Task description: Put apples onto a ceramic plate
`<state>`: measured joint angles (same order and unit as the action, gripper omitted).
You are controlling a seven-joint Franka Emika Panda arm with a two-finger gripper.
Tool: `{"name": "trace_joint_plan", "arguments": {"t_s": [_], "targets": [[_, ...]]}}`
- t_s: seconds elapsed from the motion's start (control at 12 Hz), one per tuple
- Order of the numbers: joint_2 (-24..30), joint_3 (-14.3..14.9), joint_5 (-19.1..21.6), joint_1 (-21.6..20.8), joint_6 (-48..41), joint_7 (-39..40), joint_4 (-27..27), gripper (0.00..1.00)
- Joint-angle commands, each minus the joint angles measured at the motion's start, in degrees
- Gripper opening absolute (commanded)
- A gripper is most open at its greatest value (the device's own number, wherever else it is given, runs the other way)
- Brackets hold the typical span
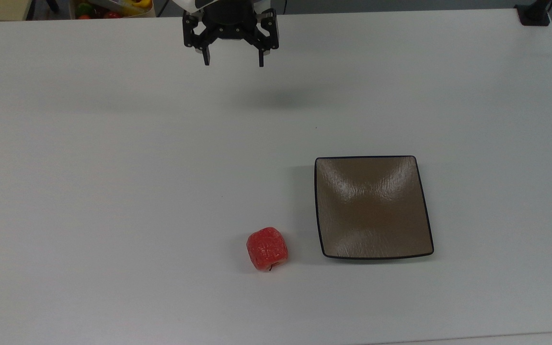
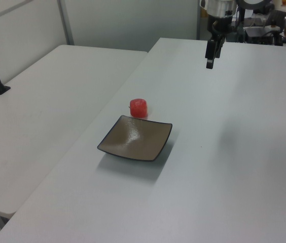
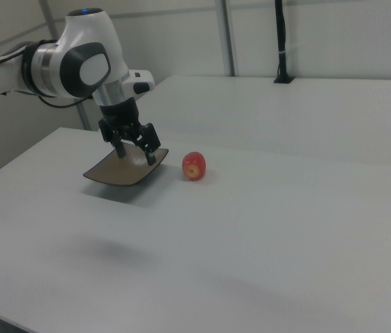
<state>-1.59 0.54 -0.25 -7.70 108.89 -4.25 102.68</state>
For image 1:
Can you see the square brown ceramic plate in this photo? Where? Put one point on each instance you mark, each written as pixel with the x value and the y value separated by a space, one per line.
pixel 373 208

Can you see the black table clamp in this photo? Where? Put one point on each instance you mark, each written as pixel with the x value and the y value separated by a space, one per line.
pixel 534 13

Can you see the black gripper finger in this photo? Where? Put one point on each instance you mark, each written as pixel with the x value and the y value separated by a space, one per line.
pixel 193 38
pixel 269 38

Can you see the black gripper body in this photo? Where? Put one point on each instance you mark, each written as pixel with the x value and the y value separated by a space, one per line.
pixel 230 19

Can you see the green toy fruit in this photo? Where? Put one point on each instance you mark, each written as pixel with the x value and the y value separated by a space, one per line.
pixel 83 9

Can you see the red toy fruit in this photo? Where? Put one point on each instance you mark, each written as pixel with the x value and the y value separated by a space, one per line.
pixel 112 15

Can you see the cardboard box of fruit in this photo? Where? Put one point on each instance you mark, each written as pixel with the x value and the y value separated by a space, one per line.
pixel 113 9

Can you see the yellow toy fruit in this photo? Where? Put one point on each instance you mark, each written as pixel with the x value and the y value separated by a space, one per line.
pixel 138 5

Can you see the red apple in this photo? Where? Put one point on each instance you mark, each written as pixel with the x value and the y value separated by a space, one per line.
pixel 267 248

